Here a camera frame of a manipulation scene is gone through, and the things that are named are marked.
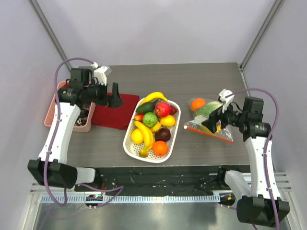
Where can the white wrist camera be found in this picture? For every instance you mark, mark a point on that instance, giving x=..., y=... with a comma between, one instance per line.
x=101, y=73
x=225, y=97

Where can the green white cabbage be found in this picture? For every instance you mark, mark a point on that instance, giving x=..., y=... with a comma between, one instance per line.
x=208, y=108

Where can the pink compartment tray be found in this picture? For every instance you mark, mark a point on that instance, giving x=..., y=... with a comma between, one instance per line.
x=52, y=113

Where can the dark wrapped items in tray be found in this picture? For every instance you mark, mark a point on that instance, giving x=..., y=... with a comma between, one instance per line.
x=85, y=115

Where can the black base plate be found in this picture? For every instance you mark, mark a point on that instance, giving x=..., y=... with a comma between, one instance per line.
x=162, y=181

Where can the orange fruit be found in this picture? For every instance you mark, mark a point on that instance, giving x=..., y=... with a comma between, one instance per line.
x=197, y=103
x=160, y=148

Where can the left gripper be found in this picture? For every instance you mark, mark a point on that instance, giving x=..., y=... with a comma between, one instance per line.
x=114, y=100

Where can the dark red mangosteen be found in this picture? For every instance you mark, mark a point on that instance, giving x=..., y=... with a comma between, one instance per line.
x=163, y=134

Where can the green avocado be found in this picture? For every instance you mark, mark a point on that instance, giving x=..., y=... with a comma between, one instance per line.
x=145, y=108

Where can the yellow banana bunch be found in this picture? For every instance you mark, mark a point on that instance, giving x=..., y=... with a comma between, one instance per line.
x=217, y=127

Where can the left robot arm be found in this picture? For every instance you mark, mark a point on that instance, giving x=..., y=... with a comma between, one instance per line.
x=86, y=85

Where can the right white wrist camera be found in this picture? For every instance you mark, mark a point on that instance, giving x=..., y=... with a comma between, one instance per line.
x=225, y=97

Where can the white perforated fruit basket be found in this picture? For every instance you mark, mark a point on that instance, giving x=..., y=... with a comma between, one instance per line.
x=133, y=149

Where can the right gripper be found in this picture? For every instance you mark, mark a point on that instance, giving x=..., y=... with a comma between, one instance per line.
x=218, y=117

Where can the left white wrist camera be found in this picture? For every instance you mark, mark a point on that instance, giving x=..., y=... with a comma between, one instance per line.
x=101, y=73

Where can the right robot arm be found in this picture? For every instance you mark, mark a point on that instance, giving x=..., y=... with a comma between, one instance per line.
x=258, y=202

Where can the red folded cloth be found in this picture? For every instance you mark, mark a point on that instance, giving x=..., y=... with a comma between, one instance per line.
x=116, y=118

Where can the yellow lemon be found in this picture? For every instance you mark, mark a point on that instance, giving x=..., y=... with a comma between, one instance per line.
x=168, y=121
x=137, y=137

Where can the small green cabbage ball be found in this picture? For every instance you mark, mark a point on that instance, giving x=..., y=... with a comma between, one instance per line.
x=150, y=119

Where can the small yellow banana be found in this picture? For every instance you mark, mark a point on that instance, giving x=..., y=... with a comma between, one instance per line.
x=156, y=127

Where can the red apple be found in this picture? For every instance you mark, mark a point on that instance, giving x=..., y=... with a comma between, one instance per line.
x=162, y=109

